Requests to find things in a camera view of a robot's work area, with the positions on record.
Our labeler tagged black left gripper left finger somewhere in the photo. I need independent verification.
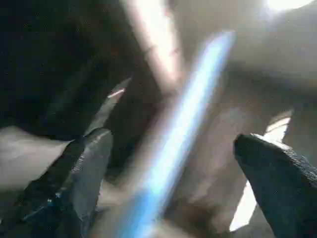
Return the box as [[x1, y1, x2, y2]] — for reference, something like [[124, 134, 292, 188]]
[[9, 127, 114, 238]]

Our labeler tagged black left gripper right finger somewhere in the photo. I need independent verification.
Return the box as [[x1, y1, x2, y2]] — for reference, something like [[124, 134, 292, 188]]
[[234, 133, 317, 238]]

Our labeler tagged white plastic table top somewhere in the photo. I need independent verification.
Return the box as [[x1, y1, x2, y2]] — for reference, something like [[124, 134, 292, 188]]
[[94, 0, 317, 238]]

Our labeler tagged black table mat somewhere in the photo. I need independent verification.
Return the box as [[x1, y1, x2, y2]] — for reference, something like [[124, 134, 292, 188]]
[[0, 0, 139, 139]]

